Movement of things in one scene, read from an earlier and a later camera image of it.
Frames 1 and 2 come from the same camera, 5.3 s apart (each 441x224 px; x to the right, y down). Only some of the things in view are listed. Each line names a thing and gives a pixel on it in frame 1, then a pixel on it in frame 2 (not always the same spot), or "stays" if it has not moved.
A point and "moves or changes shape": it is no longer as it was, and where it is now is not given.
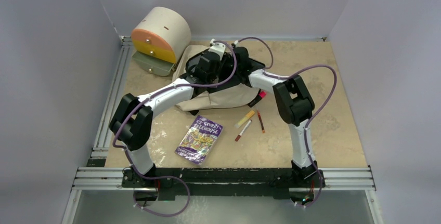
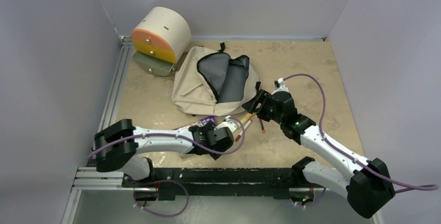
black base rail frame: [282, 183] stays
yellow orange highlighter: [245, 118] stays
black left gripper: [215, 77] to [209, 126]
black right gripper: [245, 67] to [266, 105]
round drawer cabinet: [161, 38] stays
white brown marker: [243, 131] stays
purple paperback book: [199, 140] moves or changes shape
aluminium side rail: [116, 92] stays
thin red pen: [261, 121] stays
